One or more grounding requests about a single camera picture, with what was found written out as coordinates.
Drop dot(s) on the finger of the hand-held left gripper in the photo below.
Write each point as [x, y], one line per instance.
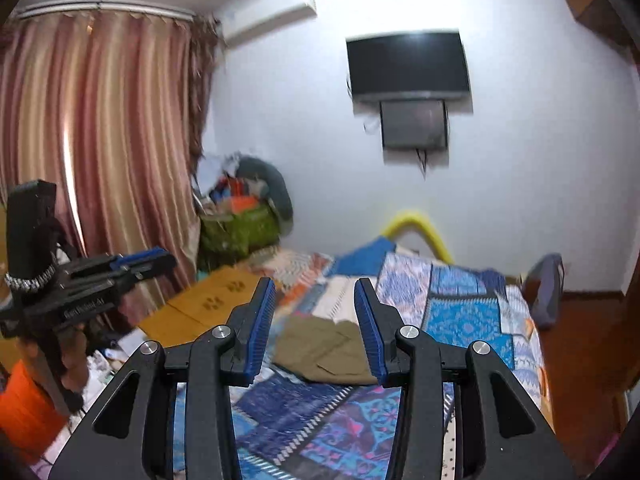
[145, 257]
[107, 285]

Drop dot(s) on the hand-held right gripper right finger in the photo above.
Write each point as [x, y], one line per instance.
[370, 330]

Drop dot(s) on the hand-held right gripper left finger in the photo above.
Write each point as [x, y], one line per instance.
[260, 330]

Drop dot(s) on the olive green pants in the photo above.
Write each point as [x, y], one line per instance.
[320, 350]

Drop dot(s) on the person's left hand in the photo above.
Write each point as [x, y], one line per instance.
[75, 360]

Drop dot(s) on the wooden board with flower cutouts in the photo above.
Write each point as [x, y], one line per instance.
[200, 305]

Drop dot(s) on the orange striped cloth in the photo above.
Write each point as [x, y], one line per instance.
[295, 270]

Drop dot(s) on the white clutter pile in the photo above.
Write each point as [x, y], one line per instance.
[112, 365]

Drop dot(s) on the blue patchwork blanket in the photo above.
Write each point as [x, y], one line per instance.
[450, 320]

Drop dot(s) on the green patterned bag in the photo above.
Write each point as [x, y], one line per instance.
[240, 232]

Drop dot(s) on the pile of colourful clothes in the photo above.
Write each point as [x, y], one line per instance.
[225, 185]

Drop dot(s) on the yellow foam tube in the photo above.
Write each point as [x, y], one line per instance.
[425, 227]

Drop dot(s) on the striped pink curtain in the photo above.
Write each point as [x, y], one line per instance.
[110, 135]

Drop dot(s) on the grey cushion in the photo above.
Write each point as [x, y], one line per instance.
[277, 185]

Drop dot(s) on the dark grey bag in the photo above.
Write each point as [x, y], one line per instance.
[547, 290]

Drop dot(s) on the white air conditioner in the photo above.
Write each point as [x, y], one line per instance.
[270, 10]

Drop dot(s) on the small wall-mounted screen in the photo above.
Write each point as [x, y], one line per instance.
[414, 124]

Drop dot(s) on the white curtain rail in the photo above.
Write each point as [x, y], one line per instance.
[100, 9]

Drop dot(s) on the black wall-mounted television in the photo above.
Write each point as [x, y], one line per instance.
[407, 65]

